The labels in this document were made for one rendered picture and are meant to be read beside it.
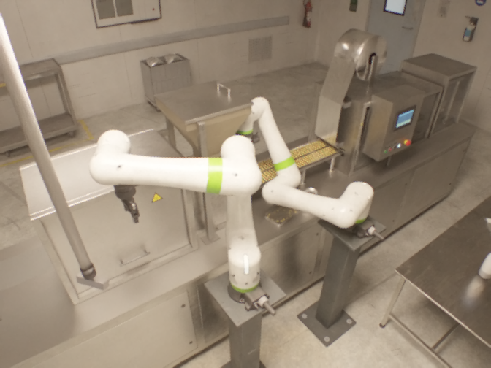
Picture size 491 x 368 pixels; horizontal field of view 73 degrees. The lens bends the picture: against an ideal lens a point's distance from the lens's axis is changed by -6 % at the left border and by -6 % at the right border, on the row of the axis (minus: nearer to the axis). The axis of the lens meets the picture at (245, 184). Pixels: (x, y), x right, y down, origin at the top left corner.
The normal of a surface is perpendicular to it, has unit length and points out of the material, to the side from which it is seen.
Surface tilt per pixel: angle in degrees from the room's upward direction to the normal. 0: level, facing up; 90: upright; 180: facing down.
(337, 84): 71
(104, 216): 90
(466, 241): 0
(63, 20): 90
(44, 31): 90
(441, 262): 0
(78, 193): 0
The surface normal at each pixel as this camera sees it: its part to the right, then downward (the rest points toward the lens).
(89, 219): 0.56, 0.50
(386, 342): 0.00, -0.80
